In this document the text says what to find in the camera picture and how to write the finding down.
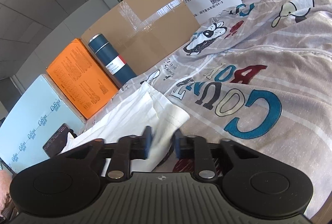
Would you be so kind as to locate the brown cardboard box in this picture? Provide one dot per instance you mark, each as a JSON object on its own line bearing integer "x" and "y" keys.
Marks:
{"x": 144, "y": 32}

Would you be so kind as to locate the smartphone with lit screen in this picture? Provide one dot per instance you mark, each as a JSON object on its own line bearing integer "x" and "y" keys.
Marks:
{"x": 58, "y": 140}

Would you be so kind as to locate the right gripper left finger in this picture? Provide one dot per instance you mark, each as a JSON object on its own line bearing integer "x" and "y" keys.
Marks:
{"x": 134, "y": 147}

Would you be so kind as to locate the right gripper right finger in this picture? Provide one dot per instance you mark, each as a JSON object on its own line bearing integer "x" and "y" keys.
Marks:
{"x": 199, "y": 151}

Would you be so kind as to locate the orange cardboard box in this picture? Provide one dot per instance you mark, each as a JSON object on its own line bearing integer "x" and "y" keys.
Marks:
{"x": 81, "y": 79}

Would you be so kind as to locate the white black-trimmed garment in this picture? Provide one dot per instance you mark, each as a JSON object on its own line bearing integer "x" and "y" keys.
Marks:
{"x": 145, "y": 107}

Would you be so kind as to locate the light blue foam board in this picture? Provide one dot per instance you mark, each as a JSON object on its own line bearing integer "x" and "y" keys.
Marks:
{"x": 36, "y": 116}

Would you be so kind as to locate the cartoon print bed sheet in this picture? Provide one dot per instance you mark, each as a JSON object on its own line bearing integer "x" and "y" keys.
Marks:
{"x": 259, "y": 74}

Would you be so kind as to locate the dark blue thermos bottle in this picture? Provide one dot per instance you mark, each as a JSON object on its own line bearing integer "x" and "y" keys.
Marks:
{"x": 118, "y": 68}

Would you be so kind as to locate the person's right hand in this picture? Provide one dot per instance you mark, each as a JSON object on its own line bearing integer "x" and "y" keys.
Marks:
{"x": 5, "y": 181}

